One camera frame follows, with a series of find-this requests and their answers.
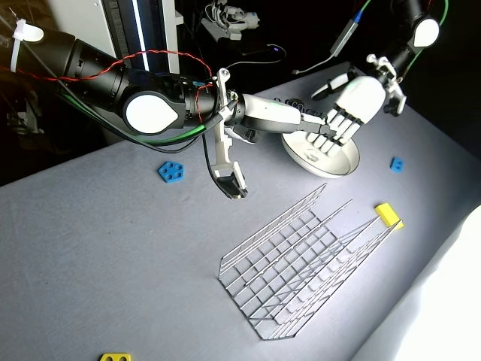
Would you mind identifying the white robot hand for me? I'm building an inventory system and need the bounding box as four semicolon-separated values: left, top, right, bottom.
306;73;388;158
224;93;341;147

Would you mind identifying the white plate with dark rim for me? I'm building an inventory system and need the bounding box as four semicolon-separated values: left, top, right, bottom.
281;129;361;177
285;150;360;180

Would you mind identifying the spare white robot hand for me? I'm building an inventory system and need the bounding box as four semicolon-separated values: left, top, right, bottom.
201;0;261;41

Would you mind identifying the grey adapter with blue plug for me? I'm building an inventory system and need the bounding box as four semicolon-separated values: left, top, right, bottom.
330;7;365;58

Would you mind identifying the black device with blue light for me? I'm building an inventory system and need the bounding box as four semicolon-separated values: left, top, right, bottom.
240;43;287;65

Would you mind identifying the blue pentagon block with holes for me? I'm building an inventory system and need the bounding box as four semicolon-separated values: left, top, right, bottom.
157;160;186;184

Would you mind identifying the yellow rectangular block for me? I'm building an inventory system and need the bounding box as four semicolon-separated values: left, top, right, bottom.
374;202;405;230

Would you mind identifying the white cabinet with light strip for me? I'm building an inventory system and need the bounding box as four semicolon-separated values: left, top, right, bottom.
48;0;185;146

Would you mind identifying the grey tablecloth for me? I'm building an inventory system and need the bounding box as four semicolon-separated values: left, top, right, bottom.
0;62;481;361

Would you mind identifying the white adapter cable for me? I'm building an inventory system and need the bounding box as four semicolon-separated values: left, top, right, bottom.
294;52;337;74

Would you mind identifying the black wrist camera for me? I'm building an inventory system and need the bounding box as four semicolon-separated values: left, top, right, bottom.
213;165;249;200

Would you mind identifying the silver wire dish rack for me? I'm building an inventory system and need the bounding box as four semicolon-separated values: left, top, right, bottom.
217;183;403;341

